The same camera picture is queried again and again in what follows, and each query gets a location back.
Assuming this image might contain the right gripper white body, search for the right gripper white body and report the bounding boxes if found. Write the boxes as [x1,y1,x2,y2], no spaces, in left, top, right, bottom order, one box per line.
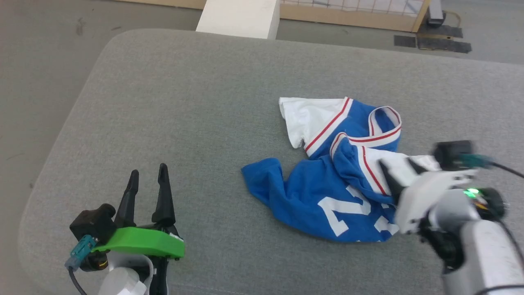
[394,168,479,235]

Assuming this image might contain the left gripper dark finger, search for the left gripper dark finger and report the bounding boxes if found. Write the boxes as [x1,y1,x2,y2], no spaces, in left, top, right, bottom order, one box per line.
[114,170,140,229]
[151,163,177,230]

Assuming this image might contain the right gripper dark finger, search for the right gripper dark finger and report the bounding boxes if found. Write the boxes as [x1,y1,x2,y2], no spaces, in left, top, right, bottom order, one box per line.
[407,157,429,175]
[378,160,407,205]

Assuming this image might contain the left gripper green-banded body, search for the left gripper green-banded body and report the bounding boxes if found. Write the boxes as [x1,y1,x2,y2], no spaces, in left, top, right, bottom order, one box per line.
[91,221,185,295]

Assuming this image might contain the blue white sports jersey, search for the blue white sports jersey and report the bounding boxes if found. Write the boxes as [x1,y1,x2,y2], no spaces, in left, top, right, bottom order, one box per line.
[241,97,442,243]

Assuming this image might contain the long black floor mat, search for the long black floor mat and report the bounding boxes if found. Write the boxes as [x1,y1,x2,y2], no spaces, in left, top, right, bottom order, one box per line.
[417,37,472,54]

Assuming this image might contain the black mat under device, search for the black mat under device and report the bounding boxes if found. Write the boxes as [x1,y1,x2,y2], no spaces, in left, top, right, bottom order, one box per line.
[418,24,464,39]

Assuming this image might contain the black floor device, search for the black floor device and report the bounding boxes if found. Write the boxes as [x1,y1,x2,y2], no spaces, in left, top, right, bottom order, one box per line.
[426,0,447,27]

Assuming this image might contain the white rectangular block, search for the white rectangular block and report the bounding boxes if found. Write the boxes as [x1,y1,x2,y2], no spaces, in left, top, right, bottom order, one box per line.
[196,0,281,40]

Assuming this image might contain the teal right camera connector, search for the teal right camera connector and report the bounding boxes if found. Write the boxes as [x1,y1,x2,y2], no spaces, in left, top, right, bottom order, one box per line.
[459,153,495,170]

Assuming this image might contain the teal camera connector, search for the teal camera connector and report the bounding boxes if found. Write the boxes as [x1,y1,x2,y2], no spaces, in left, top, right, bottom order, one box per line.
[459,153,495,170]
[65,235,97,271]

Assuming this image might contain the teal left camera connector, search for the teal left camera connector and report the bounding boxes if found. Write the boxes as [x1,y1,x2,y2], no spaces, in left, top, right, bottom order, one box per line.
[65,235,97,271]

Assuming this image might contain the black left camera cable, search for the black left camera cable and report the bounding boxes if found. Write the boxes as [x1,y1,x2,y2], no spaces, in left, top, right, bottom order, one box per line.
[68,266,88,295]

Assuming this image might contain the black camera cable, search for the black camera cable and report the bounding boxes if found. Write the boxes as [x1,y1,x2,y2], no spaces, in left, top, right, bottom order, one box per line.
[491,162,524,179]
[68,266,88,295]

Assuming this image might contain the black right camera cable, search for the black right camera cable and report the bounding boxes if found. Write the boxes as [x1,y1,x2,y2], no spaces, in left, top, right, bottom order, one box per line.
[491,162,524,179]

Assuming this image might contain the wooden frame with grid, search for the wooden frame with grid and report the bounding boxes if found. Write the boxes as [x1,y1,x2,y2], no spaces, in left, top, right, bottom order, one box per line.
[119,0,431,33]

